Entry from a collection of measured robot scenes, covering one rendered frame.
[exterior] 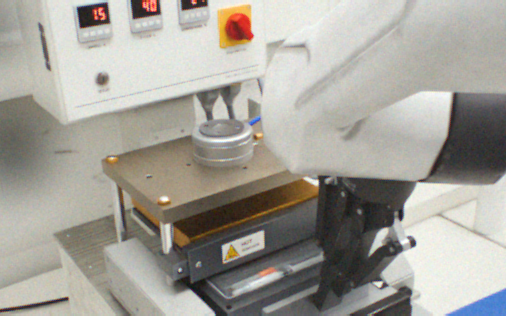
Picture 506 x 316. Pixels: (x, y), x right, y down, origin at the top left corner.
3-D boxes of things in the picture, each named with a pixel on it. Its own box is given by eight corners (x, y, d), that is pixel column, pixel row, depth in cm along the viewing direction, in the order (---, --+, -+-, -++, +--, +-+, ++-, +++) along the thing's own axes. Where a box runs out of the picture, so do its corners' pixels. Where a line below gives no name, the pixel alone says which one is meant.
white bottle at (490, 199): (497, 237, 133) (507, 171, 127) (471, 232, 136) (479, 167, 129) (501, 225, 137) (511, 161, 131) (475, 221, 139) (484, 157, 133)
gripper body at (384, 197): (325, 128, 61) (304, 199, 67) (384, 188, 56) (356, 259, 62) (387, 109, 64) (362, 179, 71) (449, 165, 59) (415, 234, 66)
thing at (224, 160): (92, 202, 97) (78, 118, 91) (267, 149, 111) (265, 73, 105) (170, 278, 78) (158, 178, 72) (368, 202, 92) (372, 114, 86)
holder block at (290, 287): (163, 267, 89) (161, 250, 88) (283, 222, 99) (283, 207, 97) (228, 330, 77) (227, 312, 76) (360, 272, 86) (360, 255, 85)
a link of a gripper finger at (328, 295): (352, 260, 72) (356, 265, 72) (336, 299, 77) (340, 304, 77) (330, 269, 71) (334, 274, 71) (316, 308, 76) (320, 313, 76)
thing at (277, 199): (132, 213, 93) (124, 151, 89) (262, 171, 103) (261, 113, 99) (193, 268, 80) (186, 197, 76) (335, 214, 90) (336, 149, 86)
